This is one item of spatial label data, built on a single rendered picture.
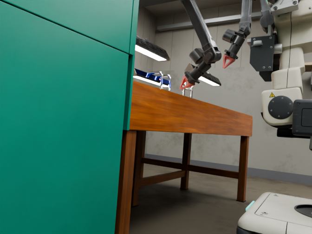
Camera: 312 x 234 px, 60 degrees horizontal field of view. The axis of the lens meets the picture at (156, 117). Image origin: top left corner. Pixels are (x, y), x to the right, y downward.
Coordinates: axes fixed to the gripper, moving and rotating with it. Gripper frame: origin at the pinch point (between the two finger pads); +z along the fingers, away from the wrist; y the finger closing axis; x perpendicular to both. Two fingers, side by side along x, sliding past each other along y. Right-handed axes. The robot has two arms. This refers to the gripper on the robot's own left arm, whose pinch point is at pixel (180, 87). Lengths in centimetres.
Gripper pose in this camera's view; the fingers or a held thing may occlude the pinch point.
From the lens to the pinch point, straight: 150.4
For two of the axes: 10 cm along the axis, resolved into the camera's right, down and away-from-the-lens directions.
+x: 4.9, 7.8, -3.8
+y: -5.6, -0.5, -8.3
